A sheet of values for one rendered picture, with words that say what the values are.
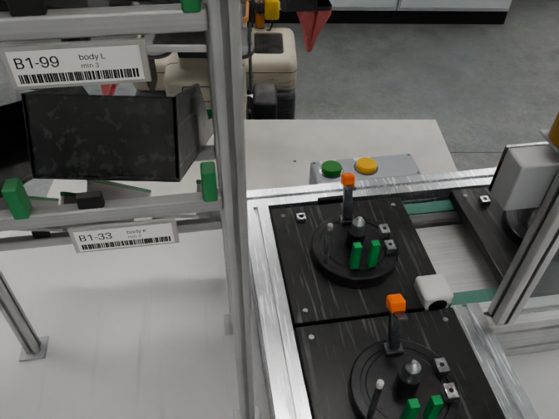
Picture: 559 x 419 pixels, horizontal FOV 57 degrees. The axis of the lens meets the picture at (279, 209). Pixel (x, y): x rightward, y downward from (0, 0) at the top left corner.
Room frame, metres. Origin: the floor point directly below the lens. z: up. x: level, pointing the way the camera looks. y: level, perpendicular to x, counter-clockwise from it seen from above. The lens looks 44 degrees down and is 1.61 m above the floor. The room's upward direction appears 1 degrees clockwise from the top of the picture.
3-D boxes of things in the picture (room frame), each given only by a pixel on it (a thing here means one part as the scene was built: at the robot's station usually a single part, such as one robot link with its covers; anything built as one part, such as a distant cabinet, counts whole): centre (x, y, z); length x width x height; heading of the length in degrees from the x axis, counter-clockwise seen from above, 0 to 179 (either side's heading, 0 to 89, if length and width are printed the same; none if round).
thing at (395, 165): (0.79, -0.17, 0.93); 0.21 x 0.07 x 0.06; 100
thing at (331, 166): (0.78, -0.10, 0.96); 0.04 x 0.04 x 0.02
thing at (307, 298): (0.56, -0.12, 1.01); 0.24 x 0.24 x 0.13; 10
